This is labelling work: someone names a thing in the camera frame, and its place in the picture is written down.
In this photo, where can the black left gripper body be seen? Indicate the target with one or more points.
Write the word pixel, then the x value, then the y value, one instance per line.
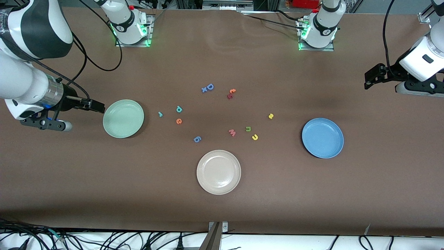
pixel 391 73

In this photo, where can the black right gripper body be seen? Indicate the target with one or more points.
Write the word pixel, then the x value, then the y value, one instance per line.
pixel 70 98

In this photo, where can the teal foam letter p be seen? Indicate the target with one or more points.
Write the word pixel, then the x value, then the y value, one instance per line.
pixel 179 111

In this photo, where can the yellow foam letter n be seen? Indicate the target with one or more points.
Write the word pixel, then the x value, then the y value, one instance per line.
pixel 256 138

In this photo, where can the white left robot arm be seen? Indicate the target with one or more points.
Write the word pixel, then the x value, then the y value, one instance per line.
pixel 326 21

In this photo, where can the light green plate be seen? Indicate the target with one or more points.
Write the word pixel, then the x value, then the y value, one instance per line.
pixel 123 118

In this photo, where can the aluminium corner extrusion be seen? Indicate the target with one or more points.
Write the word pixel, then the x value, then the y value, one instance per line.
pixel 425 15

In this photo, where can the blue plate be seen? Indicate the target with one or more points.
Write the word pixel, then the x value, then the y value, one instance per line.
pixel 322 138

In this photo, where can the brown table cover mat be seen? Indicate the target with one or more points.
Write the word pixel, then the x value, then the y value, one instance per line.
pixel 69 191

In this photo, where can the red box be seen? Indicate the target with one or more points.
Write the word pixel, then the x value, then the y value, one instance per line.
pixel 305 3

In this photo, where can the blue foam digit 6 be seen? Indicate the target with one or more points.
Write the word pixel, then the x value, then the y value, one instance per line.
pixel 195 138

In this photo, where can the blue foam letter D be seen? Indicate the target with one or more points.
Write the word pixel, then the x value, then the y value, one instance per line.
pixel 207 87

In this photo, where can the pink foam letter w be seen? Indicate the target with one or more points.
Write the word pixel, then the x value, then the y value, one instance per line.
pixel 232 133

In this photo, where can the beige plate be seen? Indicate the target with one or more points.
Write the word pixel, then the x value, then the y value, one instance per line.
pixel 218 172

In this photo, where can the white tape scrap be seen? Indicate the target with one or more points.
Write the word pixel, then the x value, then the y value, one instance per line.
pixel 367 230

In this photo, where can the black power plug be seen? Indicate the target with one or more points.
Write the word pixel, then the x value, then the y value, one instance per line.
pixel 179 244

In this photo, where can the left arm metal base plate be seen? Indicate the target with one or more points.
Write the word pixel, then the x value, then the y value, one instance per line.
pixel 329 49

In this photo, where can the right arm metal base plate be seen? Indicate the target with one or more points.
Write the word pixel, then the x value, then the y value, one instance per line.
pixel 150 34

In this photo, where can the silver frame bar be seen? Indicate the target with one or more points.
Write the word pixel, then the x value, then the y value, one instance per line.
pixel 227 5

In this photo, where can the small metal bracket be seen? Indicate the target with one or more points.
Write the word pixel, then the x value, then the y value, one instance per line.
pixel 224 227

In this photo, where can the aluminium profile post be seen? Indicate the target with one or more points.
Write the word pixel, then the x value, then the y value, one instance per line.
pixel 211 241

